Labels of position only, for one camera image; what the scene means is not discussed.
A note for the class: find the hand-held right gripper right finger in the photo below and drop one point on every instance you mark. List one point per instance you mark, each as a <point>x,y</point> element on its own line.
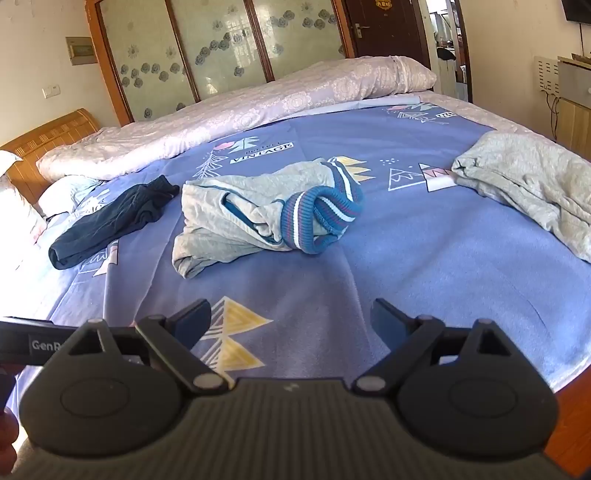
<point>385,319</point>

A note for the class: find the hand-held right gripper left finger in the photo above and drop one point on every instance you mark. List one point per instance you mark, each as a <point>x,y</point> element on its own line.
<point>194,319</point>

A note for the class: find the grey pants with striped waistband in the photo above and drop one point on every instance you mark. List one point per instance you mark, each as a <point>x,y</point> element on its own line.
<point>207,207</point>

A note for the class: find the navy blue pants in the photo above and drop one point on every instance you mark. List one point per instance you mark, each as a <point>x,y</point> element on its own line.
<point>106,221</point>

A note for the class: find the person's left hand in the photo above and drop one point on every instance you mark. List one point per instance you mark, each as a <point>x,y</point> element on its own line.
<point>7,434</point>

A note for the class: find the blue printed bedsheet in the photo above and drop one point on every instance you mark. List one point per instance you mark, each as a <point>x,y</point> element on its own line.
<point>415,277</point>

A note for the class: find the white pillow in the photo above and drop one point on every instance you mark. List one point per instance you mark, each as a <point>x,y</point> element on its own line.
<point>18,226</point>

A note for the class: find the light blue pillow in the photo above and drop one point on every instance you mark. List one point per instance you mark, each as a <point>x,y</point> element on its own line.
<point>69,194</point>

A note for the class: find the light grey crumpled garment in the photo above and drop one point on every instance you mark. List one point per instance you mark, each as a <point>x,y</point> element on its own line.
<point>531,180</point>

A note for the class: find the wooden headboard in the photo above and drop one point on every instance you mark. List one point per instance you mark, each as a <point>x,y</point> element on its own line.
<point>51,134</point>

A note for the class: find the wooden wardrobe with glass doors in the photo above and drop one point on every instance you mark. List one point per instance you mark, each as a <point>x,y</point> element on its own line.
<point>217,46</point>

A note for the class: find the light wooden cabinet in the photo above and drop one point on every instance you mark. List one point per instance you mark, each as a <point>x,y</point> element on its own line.
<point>577,120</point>

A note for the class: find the dark brown door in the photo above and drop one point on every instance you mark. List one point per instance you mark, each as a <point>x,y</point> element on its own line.
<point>392,32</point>

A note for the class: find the white vented panel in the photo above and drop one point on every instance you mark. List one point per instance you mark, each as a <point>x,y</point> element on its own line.
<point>547,76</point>

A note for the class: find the white wall switch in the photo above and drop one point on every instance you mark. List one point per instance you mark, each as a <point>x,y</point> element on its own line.
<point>51,91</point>

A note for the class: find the wooden door frame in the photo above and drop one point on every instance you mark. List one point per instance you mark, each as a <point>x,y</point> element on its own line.
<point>462,46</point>

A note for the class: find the wall electrical panel box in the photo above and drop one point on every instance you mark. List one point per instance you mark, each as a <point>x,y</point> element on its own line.
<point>81,50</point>

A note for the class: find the black wall television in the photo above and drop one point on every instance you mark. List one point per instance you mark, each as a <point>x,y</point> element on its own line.
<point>577,10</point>

